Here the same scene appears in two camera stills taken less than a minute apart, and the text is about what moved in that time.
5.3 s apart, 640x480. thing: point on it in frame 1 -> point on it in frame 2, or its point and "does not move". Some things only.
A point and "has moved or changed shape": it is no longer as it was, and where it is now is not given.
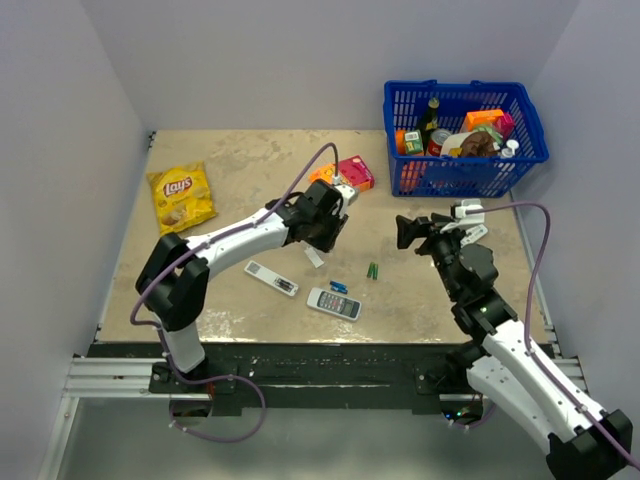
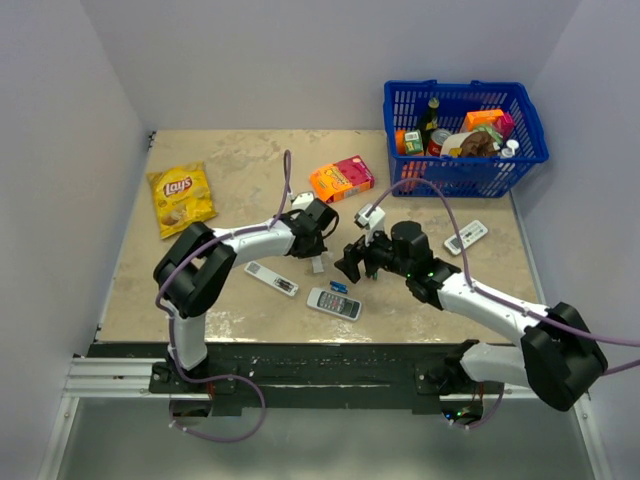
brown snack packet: x=470 y=144 does not move
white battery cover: x=314 y=257 has moved or changed shape
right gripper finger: x=408 y=231 -> x=349 y=263
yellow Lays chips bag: x=183 y=196 does not move
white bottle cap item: x=509 y=152 does not move
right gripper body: x=443 y=246 -> x=378 y=255
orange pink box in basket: x=503 y=123 does not move
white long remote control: x=271 y=277 does not move
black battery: x=286 y=287 does not move
